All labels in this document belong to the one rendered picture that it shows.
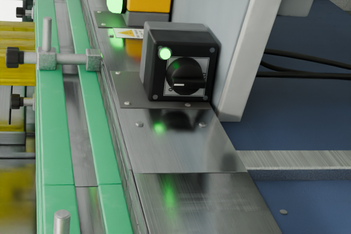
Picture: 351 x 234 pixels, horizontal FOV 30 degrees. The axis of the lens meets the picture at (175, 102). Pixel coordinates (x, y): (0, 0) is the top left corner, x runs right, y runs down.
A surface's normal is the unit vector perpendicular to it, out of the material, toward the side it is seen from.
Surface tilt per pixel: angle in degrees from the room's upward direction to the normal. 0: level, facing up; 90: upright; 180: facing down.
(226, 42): 0
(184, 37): 90
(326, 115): 90
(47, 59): 90
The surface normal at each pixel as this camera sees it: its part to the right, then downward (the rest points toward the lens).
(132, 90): 0.11, -0.90
